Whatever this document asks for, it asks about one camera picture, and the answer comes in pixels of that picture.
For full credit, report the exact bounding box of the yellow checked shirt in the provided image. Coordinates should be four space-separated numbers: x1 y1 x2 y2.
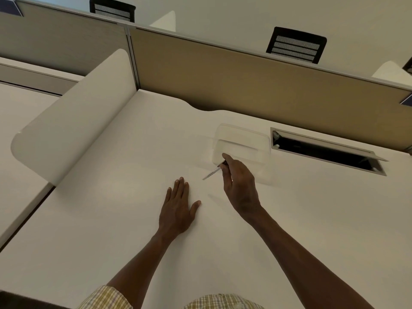
77 285 265 309

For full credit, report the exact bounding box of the clear plastic container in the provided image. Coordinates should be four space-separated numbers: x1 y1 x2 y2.
211 123 273 186

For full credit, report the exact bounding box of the desk cable tray opening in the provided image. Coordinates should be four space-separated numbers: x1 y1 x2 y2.
270 127 387 177

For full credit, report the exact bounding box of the beige grey partition panel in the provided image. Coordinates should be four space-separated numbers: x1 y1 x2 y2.
0 0 139 90

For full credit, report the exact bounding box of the grey cable tray flap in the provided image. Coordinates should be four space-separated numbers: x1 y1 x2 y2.
273 128 389 162

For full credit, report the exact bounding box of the person's right hand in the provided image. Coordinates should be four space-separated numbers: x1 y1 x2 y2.
222 153 262 220

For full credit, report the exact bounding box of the person's right forearm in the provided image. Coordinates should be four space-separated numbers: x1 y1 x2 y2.
238 205 376 309

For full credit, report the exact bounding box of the beige low desk panel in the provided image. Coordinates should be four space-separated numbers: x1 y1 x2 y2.
0 62 82 96

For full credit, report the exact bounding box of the person's left hand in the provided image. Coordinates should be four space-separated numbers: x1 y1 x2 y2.
159 177 202 235

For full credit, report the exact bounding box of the beige wide partition panel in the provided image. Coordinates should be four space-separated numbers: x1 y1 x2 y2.
129 26 412 155

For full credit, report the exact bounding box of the silver pen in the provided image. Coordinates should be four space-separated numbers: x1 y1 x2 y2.
202 159 228 181

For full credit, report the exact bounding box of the white curved side divider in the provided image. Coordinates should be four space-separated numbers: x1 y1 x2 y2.
371 60 412 84
149 10 177 32
10 48 138 186

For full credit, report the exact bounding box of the person's left forearm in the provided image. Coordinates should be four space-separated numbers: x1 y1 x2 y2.
106 226 185 309

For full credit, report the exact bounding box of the metal partition post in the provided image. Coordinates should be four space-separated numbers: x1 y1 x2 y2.
124 25 141 91

